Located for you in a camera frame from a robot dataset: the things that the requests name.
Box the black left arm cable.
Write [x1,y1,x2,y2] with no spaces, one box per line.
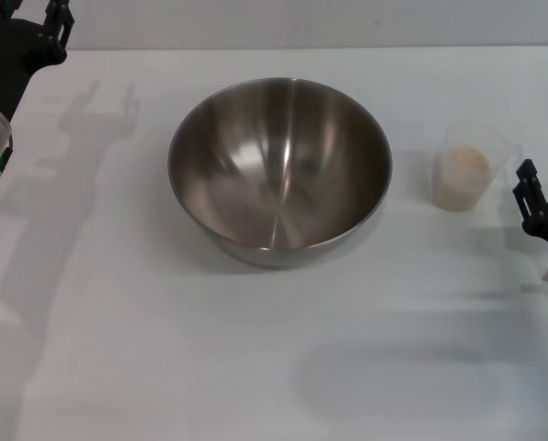
[0,132,14,185]

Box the white rice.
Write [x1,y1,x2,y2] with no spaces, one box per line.
[434,144,491,211]

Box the stainless steel mixing bowl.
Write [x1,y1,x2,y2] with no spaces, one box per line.
[166,76,394,270]

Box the clear plastic measuring cup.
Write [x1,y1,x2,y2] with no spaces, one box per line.
[432,119,523,212]

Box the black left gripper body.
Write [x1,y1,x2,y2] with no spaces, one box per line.
[0,17,67,121]

